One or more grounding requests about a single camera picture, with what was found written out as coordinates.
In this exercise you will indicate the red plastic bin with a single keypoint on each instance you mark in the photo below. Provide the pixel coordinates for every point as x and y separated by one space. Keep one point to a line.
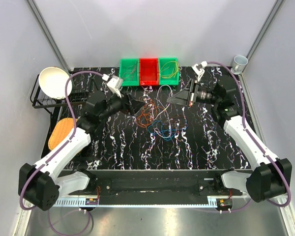
149 71

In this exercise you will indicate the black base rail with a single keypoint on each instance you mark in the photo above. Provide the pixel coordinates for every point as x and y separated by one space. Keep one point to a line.
158 188

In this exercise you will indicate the green plastic bin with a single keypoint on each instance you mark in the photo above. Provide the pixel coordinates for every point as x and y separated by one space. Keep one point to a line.
169 71
129 72

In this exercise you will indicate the black wire dish rack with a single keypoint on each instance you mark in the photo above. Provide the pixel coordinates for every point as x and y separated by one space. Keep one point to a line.
57 109

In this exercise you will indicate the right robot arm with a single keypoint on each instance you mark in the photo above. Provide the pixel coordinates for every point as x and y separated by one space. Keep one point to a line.
270 175

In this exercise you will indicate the white mug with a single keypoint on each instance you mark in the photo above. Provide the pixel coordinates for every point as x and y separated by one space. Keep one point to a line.
239 64

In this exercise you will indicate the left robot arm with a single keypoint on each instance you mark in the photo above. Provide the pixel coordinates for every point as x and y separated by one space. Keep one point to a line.
41 183

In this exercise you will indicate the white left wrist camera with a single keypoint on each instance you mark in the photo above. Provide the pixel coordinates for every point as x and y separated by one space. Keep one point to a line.
114 83

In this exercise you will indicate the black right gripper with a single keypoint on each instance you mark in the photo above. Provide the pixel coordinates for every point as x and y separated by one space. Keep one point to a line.
190 94

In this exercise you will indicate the left green plastic bin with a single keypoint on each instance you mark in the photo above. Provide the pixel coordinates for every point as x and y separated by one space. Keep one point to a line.
129 72

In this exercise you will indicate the white bowl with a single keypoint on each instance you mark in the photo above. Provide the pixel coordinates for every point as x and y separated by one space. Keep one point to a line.
52 81

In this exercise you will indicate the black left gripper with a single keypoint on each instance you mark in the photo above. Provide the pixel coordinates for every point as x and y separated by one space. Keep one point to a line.
127 107

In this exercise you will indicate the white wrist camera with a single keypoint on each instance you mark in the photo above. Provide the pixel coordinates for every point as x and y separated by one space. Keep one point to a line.
199 69
114 83

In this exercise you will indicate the right green plastic bin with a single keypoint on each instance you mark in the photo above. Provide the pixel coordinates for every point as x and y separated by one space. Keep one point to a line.
169 71

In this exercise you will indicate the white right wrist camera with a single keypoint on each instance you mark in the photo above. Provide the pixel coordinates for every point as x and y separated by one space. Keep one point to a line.
199 69

